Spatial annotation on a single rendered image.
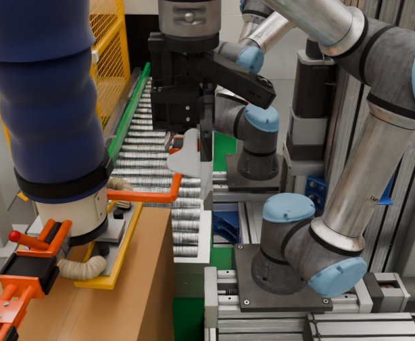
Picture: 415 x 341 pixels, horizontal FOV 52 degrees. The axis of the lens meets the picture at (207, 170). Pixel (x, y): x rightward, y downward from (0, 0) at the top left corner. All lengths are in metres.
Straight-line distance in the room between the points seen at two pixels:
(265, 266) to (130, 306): 0.38
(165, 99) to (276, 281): 0.65
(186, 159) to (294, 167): 0.65
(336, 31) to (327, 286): 0.48
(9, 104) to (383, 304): 1.03
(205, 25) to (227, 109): 0.96
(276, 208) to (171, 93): 0.52
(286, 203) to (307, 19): 0.42
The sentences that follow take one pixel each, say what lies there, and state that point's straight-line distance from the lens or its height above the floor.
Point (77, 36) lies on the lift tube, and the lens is 0.92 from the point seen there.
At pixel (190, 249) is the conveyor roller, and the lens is 1.91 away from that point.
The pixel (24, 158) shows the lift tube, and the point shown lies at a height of 1.37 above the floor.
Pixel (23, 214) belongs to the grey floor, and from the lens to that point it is 3.23.
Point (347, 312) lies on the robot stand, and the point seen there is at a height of 0.96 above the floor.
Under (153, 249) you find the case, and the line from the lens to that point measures 1.35.
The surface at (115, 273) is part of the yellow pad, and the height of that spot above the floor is 1.07.
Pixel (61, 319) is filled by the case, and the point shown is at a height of 0.94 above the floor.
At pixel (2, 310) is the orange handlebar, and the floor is 1.19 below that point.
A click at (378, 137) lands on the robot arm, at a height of 1.50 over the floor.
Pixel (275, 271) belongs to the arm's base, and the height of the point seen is 1.10.
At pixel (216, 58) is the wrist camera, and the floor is 1.69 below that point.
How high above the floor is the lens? 1.86
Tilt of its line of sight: 33 degrees down
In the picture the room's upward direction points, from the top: straight up
